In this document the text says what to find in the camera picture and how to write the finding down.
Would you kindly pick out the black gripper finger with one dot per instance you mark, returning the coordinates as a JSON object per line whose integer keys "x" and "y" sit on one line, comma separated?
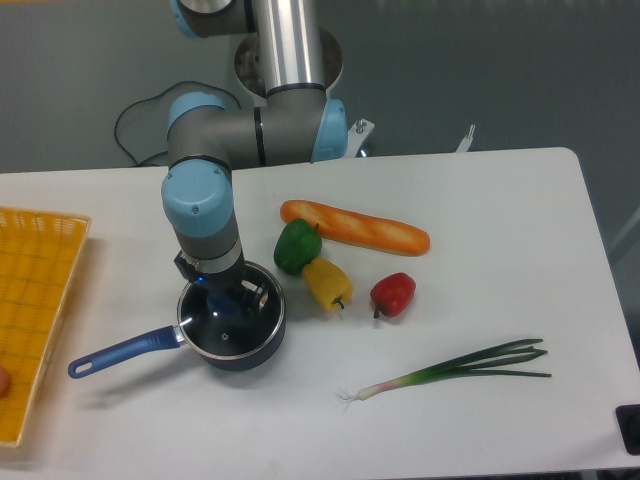
{"x": 252, "y": 298}
{"x": 186, "y": 269}

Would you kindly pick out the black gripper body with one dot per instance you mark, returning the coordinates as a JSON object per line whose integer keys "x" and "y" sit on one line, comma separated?
{"x": 221, "y": 274}

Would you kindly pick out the glass lid blue knob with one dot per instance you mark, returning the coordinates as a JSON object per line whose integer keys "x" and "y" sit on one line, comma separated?
{"x": 211, "y": 323}

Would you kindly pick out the dark blue saucepan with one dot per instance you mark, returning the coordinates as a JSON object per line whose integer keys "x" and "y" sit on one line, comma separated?
{"x": 164, "y": 338}

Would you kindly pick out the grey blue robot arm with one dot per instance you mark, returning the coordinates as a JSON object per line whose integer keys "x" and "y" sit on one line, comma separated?
{"x": 207, "y": 142}

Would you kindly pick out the green bell pepper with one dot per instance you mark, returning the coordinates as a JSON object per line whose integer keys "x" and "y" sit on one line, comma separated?
{"x": 298, "y": 244}

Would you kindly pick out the yellow bell pepper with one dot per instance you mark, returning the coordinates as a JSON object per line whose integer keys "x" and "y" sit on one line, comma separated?
{"x": 330, "y": 286}

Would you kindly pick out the orange baguette bread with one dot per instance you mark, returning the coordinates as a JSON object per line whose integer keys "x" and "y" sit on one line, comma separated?
{"x": 357, "y": 229}

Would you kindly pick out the red bell pepper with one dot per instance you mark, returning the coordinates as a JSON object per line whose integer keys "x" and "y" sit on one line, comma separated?
{"x": 391, "y": 295}

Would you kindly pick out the yellow wicker basket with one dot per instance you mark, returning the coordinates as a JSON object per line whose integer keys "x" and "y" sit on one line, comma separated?
{"x": 39, "y": 254}

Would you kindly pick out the green spring onion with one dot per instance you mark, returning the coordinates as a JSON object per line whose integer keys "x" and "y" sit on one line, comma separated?
{"x": 494, "y": 361}

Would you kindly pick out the black device at edge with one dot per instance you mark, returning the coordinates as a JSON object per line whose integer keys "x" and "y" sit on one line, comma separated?
{"x": 628, "y": 418}

